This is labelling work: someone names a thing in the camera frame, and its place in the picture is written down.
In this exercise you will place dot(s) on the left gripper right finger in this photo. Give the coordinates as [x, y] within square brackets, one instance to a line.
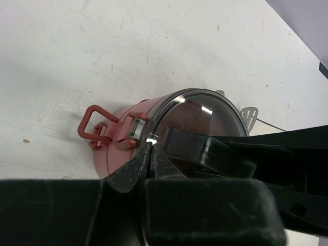
[214, 211]

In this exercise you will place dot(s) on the metal tongs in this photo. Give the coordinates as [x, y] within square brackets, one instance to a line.
[249, 116]

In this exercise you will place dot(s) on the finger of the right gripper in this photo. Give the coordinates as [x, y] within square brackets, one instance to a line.
[294, 165]

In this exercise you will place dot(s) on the white square plate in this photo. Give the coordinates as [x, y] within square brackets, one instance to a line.
[271, 125]

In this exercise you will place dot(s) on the pink lunch bowl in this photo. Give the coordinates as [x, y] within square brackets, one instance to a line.
[122, 150]
[101, 148]

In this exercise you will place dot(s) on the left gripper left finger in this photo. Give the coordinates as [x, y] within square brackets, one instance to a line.
[76, 212]

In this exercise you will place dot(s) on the grey transparent top lid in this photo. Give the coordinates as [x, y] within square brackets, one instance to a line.
[187, 123]

